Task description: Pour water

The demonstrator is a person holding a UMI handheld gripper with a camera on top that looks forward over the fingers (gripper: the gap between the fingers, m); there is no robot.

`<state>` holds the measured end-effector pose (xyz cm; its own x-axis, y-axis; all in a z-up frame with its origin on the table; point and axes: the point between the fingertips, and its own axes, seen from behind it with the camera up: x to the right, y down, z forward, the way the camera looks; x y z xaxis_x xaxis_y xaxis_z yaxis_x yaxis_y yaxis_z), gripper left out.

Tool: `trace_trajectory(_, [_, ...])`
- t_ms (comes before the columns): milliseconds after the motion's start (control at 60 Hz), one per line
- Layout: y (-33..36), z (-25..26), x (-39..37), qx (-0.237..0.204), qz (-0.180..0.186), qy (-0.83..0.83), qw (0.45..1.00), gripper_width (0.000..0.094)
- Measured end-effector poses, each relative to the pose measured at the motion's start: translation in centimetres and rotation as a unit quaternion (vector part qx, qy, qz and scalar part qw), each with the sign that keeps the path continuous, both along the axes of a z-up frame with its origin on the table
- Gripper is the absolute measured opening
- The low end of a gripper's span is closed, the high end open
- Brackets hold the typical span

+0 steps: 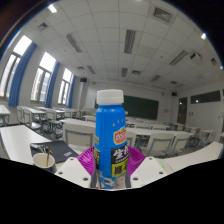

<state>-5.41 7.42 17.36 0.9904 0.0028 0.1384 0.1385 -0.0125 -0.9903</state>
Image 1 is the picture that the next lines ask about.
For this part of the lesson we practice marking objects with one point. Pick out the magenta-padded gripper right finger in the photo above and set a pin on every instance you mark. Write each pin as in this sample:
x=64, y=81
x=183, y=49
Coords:
x=146, y=170

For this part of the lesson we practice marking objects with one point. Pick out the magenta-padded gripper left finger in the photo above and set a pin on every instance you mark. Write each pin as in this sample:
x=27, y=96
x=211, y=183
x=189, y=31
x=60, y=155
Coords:
x=74, y=170

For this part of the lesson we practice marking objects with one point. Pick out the blue drink bottle white cap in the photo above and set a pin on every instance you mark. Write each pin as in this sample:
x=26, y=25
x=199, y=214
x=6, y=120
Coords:
x=110, y=126

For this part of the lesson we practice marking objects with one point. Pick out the wooden stick in mug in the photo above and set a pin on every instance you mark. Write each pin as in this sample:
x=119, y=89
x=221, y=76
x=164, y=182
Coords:
x=48, y=155

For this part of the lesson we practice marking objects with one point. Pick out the dark blue mug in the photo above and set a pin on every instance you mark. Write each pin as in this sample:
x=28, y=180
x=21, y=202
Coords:
x=41, y=161

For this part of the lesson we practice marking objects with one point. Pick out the group of classroom chairs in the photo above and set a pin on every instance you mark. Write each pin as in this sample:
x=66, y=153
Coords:
x=80, y=133

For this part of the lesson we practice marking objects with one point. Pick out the green chalkboard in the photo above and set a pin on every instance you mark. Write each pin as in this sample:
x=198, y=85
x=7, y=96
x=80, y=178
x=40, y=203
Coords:
x=141, y=107

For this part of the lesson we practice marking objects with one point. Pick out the dark classroom door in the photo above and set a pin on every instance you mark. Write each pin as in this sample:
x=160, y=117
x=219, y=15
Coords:
x=182, y=110

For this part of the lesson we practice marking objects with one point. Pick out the blue curtain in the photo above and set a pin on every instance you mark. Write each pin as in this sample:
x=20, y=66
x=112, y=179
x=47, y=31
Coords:
x=21, y=76
x=71, y=91
x=52, y=85

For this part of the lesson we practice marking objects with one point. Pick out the large classroom window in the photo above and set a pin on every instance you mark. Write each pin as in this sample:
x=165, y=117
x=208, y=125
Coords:
x=41, y=78
x=64, y=87
x=13, y=66

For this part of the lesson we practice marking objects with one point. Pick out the group of ceiling lights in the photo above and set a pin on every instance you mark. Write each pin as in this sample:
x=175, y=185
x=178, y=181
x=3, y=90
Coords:
x=129, y=40

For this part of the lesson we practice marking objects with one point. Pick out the black wall speaker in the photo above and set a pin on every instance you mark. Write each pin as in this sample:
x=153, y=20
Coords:
x=174, y=94
x=83, y=80

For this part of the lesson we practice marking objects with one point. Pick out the dark high wall window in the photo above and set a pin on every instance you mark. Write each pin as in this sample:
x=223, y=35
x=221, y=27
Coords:
x=205, y=96

